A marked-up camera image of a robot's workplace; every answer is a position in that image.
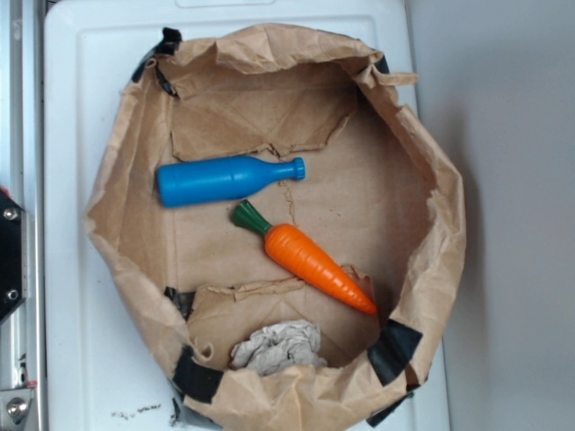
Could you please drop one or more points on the blue plastic bottle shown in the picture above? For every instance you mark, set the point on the blue plastic bottle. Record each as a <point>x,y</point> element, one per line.
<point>226,178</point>

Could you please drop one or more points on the brown paper bag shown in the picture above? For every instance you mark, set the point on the brown paper bag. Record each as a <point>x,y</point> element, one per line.
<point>379,195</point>

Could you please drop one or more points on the metal frame rail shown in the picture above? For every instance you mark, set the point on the metal frame rail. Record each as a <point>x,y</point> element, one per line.
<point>24,404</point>

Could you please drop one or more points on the black metal bracket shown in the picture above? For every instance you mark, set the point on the black metal bracket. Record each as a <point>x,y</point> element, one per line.
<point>13,261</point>

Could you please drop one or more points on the crumpled white paper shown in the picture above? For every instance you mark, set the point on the crumpled white paper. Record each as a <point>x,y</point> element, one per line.
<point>277,347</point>

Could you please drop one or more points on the orange toy carrot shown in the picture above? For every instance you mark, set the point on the orange toy carrot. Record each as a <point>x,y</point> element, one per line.
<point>298,254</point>

